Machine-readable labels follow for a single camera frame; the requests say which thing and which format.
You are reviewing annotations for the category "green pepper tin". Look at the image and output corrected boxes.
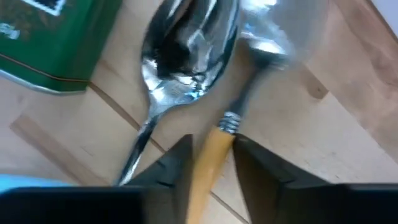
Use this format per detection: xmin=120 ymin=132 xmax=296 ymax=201
xmin=0 ymin=0 xmax=124 ymax=96

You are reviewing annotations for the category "large silver spoon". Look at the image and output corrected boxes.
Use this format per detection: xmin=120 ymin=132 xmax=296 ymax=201
xmin=114 ymin=0 xmax=240 ymax=187

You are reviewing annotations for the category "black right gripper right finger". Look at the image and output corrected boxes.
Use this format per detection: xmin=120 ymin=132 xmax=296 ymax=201
xmin=233 ymin=134 xmax=338 ymax=224

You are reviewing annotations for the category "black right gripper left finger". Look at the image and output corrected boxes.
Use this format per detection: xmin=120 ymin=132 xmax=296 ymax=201
xmin=126 ymin=134 xmax=193 ymax=224

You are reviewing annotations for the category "yellow handled spoon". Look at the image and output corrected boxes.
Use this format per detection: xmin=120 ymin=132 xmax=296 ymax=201
xmin=186 ymin=30 xmax=296 ymax=224

